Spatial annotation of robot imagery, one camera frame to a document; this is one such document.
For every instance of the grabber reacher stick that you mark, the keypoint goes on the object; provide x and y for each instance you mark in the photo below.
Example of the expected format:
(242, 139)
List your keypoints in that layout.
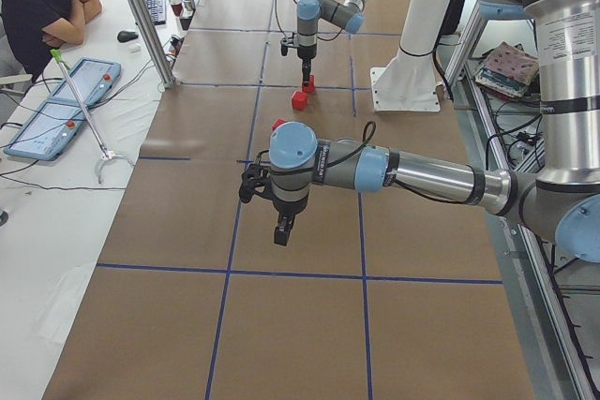
(107, 155)

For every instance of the near teach pendant tablet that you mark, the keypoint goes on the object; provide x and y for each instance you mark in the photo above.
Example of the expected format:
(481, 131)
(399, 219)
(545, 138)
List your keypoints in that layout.
(48, 131)

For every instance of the teach pendant tablet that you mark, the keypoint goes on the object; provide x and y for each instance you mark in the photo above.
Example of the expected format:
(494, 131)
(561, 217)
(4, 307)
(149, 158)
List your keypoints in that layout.
(93, 78)
(48, 131)

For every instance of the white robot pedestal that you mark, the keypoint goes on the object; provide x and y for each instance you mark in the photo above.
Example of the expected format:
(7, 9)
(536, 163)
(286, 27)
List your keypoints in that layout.
(408, 81)

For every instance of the stack of books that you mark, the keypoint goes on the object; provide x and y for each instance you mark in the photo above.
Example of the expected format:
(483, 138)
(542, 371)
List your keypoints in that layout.
(507, 70)

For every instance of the red block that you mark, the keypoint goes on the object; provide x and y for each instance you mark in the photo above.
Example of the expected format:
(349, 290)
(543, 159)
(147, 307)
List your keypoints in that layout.
(299, 100)
(309, 84)
(279, 122)

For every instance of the metal cup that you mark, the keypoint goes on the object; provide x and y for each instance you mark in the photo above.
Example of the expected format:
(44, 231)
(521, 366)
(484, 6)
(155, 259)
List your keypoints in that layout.
(188, 6)

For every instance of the seated person black shirt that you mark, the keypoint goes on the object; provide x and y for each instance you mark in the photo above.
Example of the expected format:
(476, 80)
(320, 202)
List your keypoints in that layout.
(35, 27)

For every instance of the far teach pendant tablet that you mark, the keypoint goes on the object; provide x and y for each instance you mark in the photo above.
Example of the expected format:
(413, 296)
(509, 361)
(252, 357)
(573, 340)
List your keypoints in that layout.
(93, 78)

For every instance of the black computer mouse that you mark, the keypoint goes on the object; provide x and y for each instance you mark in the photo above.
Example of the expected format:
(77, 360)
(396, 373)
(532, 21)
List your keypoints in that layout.
(125, 36)

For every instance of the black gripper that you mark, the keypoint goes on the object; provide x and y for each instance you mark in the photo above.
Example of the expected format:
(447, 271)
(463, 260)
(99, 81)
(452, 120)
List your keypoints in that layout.
(287, 208)
(307, 51)

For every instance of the aluminium frame post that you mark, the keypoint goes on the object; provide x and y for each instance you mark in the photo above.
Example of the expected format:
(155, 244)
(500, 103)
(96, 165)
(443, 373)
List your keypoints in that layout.
(152, 42)

